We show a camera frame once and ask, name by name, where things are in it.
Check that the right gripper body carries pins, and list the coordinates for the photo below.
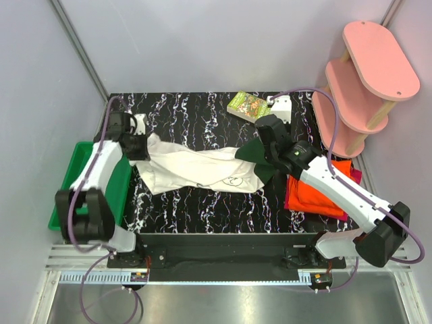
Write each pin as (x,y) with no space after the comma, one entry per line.
(268,157)

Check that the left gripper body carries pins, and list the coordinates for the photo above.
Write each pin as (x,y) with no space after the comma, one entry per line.
(138,150)

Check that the white and green t-shirt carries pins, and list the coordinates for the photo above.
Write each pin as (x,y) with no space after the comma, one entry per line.
(235,170)

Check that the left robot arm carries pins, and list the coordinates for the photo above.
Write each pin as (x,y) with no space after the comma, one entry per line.
(85,218)

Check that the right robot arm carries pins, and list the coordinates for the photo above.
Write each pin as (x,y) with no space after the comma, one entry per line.
(382,227)

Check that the green paperback book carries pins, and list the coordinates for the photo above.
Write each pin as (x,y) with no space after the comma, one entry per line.
(248,107)

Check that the orange folded t-shirt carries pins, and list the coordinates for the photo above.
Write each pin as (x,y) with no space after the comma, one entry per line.
(304,198)

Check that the pink three-tier shelf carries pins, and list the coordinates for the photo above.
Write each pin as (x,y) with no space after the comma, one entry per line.
(363,86)

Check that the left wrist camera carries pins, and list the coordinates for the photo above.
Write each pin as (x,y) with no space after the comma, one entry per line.
(140,123)

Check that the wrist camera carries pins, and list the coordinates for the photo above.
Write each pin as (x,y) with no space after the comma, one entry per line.
(140,123)
(281,107)

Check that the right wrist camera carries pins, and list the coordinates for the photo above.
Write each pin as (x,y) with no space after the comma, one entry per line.
(281,107)

